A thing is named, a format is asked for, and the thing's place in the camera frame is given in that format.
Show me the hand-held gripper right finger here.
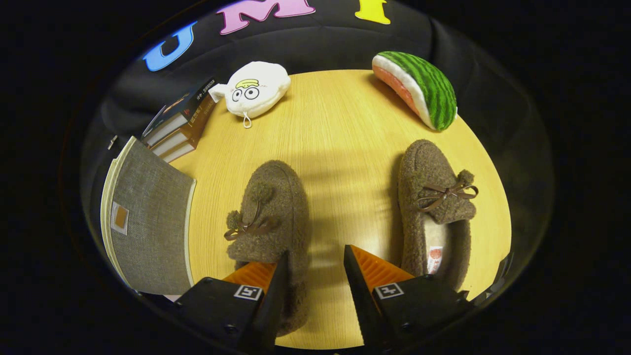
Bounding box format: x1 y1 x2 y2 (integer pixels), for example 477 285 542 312
344 244 474 348

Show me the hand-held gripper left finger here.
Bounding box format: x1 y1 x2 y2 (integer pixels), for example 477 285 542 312
175 251 291 352

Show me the brown fuzzy shoe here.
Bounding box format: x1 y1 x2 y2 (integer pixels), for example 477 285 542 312
397 139 479 291
224 159 311 337

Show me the grey fabric storage box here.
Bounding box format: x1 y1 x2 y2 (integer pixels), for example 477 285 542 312
100 136 198 296

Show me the brown hardcover book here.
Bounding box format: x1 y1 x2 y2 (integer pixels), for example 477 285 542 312
160 133 205 164
148 96 217 154

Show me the white cartoon face plush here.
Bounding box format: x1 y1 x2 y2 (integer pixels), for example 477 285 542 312
210 61 291 129

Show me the dark cover book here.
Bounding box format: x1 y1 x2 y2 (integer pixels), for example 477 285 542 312
143 76 217 143

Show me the watermelon slice plush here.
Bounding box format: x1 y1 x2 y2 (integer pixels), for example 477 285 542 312
372 51 458 132

